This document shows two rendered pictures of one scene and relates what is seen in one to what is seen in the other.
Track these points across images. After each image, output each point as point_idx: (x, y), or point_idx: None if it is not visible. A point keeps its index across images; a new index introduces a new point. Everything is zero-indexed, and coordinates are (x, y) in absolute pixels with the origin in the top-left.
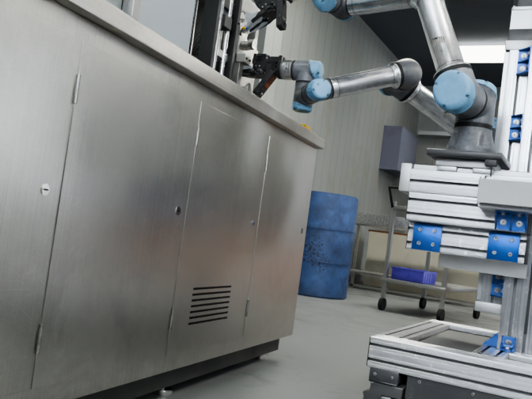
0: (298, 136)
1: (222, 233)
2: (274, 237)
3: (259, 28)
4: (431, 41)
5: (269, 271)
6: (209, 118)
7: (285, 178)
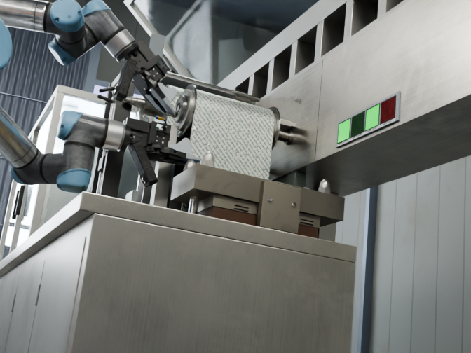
0: (61, 230)
1: None
2: None
3: (160, 99)
4: None
5: None
6: (19, 283)
7: (50, 300)
